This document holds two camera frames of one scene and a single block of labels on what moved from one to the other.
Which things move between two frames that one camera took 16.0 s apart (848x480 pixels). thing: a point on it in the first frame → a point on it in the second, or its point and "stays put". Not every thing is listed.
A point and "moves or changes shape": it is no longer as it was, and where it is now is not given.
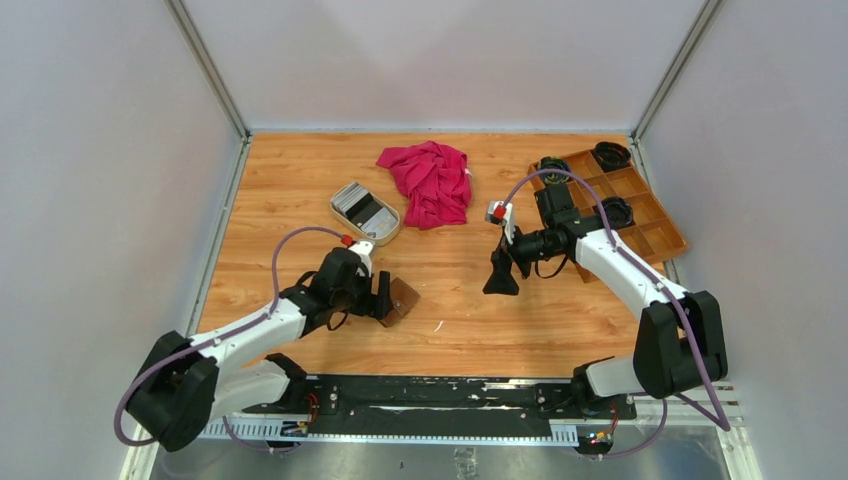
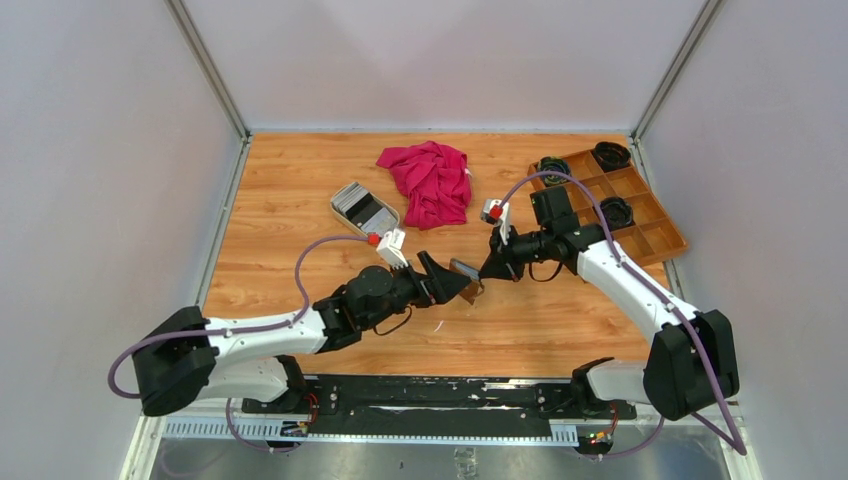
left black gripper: [374, 305] → [438, 285]
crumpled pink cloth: [435, 182] stays put
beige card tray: [365, 213] stays put
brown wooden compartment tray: [654, 230] stays put
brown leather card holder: [404, 297] moves or changes shape
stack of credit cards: [359, 205] stays put
